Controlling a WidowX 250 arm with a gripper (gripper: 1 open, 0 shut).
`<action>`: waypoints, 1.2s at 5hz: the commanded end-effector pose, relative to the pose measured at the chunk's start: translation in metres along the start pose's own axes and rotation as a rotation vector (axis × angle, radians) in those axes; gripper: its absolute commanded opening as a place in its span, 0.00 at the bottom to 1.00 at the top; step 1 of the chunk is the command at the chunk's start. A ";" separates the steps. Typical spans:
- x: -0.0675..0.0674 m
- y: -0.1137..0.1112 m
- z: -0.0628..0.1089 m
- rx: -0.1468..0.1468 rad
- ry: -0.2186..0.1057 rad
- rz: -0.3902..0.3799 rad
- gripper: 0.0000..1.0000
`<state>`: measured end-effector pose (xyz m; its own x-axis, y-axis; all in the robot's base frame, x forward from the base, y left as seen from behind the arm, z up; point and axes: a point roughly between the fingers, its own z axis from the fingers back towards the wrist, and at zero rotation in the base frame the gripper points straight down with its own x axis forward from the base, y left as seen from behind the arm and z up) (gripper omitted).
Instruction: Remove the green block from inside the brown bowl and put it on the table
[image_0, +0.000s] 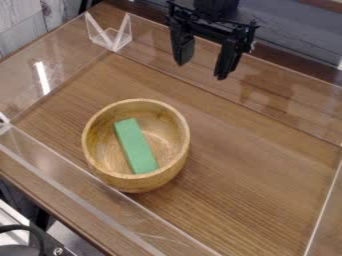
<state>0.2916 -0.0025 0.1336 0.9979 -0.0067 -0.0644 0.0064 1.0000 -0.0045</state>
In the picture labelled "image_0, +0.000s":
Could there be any black metal bracket with bolt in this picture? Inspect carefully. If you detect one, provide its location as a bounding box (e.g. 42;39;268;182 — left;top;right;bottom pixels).
28;222;76;256

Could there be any clear acrylic tray wall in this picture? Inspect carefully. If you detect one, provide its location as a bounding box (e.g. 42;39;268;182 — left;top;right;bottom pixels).
0;113;220;256

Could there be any black cable bottom left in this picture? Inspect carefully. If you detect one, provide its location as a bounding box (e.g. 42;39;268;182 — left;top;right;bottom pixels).
0;223;48;256

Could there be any brown wooden bowl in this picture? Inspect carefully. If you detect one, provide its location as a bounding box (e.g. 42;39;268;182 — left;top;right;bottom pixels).
81;98;189;193

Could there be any clear acrylic corner bracket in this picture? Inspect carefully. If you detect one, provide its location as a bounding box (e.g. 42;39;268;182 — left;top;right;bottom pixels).
84;13;132;52

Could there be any green rectangular block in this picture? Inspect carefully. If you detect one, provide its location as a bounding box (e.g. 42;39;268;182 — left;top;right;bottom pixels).
113;118;159;174

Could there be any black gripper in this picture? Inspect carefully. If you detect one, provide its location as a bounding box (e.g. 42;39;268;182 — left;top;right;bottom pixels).
167;0;259;80

